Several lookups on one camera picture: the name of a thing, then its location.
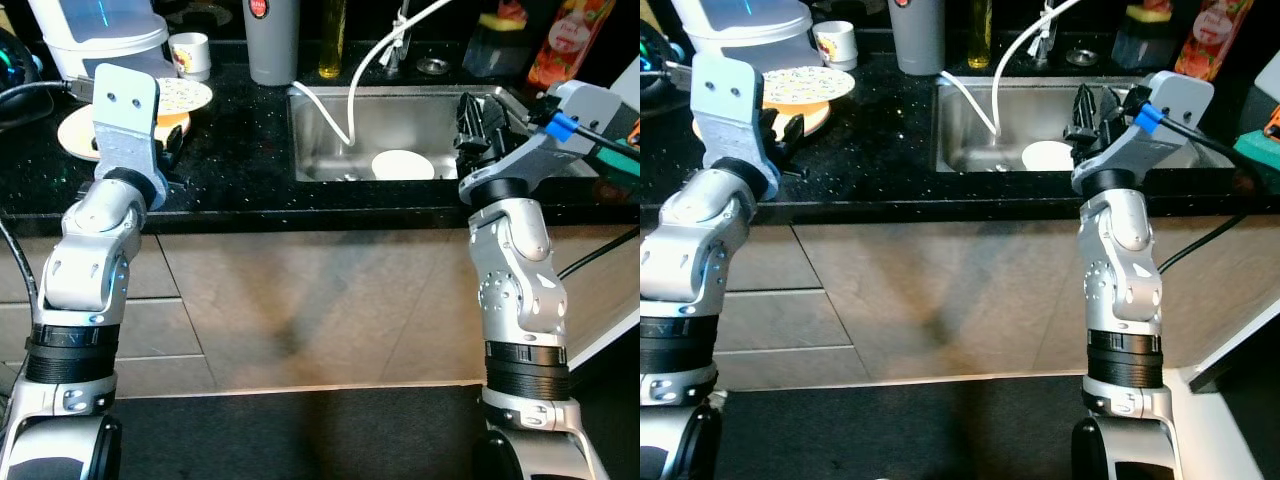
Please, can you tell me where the white kitchen appliance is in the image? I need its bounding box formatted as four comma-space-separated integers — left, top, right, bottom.
671, 0, 817, 72
27, 0, 177, 82

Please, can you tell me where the cream yellow plate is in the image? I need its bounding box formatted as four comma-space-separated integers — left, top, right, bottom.
56, 104, 192, 162
692, 99, 832, 142

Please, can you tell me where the white plate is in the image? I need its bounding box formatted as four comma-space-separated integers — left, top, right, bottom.
371, 149, 437, 182
1021, 140, 1077, 173

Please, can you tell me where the speckled patterned plate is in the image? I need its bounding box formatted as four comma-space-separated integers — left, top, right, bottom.
156, 78, 214, 117
761, 65, 857, 108

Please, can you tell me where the black container with fruit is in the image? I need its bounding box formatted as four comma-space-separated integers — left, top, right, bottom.
1111, 0, 1177, 70
462, 0, 532, 80

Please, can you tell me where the chrome faucet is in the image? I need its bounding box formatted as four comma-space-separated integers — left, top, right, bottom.
1029, 3, 1062, 63
379, 8, 413, 77

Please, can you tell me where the white printed cup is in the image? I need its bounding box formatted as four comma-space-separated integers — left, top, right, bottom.
812, 20, 860, 72
167, 32, 212, 82

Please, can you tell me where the red juice carton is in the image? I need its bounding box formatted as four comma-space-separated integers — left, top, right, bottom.
1174, 0, 1257, 82
527, 0, 614, 90

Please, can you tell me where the stainless steel sink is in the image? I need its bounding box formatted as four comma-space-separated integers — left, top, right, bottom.
934, 75, 1239, 173
289, 84, 603, 184

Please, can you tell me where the yellow oil bottle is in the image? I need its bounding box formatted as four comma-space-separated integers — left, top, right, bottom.
966, 0, 994, 70
318, 0, 347, 80

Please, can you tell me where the beige drawer front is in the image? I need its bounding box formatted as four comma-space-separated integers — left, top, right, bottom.
0, 234, 183, 303
714, 224, 823, 295

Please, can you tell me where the white container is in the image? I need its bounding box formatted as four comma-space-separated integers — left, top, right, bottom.
1236, 70, 1280, 136
610, 55, 641, 113

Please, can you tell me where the green sponge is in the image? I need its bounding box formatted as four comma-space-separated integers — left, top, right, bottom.
598, 140, 641, 179
1231, 130, 1280, 168

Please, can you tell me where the grey tumbler bottle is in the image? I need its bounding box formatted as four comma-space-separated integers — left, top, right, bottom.
244, 0, 302, 87
887, 0, 949, 77

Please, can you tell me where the black rounded device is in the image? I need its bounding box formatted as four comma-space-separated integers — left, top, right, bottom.
640, 24, 692, 93
0, 27, 43, 93

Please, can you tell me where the beige cabinet door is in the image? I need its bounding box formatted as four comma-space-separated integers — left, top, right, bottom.
794, 220, 1093, 383
158, 226, 501, 387

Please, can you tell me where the black floor mat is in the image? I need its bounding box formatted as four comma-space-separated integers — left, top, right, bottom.
714, 374, 1093, 480
112, 383, 493, 480

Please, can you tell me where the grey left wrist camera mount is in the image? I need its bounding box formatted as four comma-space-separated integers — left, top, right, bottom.
689, 52, 782, 198
91, 62, 172, 198

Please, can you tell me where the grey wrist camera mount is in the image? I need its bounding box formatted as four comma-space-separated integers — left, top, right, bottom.
91, 62, 172, 198
1098, 69, 1217, 173
497, 79, 627, 188
689, 52, 782, 198

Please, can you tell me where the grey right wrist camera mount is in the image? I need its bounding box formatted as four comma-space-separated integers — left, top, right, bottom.
497, 79, 627, 188
1098, 69, 1217, 173

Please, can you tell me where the white flexible hose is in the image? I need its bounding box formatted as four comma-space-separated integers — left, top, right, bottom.
294, 0, 457, 147
939, 0, 1087, 138

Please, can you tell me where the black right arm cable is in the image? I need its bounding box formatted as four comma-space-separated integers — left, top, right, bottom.
1150, 112, 1253, 277
554, 118, 641, 282

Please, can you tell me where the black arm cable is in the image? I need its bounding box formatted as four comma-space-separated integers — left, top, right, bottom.
1150, 112, 1253, 277
0, 79, 97, 321
554, 118, 641, 282

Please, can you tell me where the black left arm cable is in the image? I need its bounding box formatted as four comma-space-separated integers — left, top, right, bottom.
0, 79, 97, 321

